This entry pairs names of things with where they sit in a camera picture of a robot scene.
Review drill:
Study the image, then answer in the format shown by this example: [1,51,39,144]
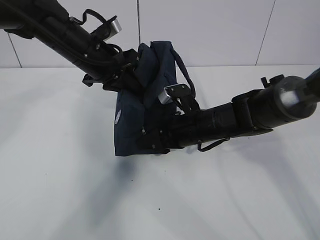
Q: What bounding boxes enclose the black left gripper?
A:
[72,42,145,96]

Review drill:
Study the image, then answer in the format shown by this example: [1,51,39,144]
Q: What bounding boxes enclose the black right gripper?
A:
[136,102,238,154]

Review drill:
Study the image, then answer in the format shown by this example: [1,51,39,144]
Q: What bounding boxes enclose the navy blue lunch bag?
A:
[113,41,200,157]

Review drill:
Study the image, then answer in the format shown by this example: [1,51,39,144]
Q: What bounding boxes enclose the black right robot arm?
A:
[137,70,320,154]

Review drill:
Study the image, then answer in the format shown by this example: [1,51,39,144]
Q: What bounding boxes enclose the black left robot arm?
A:
[0,0,145,96]

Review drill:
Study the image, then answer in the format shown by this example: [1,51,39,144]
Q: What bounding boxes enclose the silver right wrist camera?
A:
[158,84,191,105]

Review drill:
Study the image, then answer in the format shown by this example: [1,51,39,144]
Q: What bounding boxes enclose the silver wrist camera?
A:
[158,84,191,105]
[90,15,122,42]

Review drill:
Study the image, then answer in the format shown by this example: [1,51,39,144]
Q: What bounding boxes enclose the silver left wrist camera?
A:
[90,15,122,42]

